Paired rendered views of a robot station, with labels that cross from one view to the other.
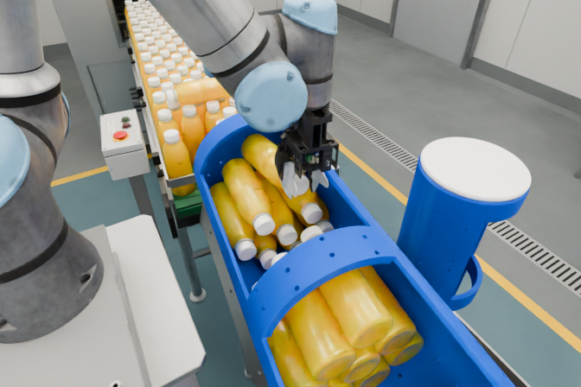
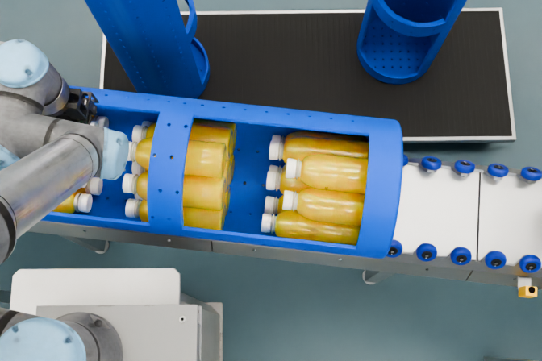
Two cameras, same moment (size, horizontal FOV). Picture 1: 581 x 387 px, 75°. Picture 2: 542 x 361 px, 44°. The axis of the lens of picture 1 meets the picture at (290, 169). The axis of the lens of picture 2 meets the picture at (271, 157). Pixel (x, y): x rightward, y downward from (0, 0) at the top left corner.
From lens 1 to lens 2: 0.79 m
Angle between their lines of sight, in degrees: 46
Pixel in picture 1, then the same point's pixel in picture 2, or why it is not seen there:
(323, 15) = (41, 64)
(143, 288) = (97, 293)
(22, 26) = not seen: outside the picture
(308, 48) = (47, 86)
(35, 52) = not seen: outside the picture
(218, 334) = (39, 263)
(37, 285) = (104, 347)
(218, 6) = (84, 168)
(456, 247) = (164, 6)
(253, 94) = (116, 169)
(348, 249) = (173, 143)
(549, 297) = not seen: outside the picture
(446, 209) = not seen: outside the picture
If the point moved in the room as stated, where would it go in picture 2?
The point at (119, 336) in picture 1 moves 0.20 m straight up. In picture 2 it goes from (150, 311) to (125, 306)
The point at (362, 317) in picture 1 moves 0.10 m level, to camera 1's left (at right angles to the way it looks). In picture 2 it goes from (215, 163) to (188, 207)
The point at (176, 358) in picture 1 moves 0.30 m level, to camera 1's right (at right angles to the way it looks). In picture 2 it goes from (167, 286) to (246, 153)
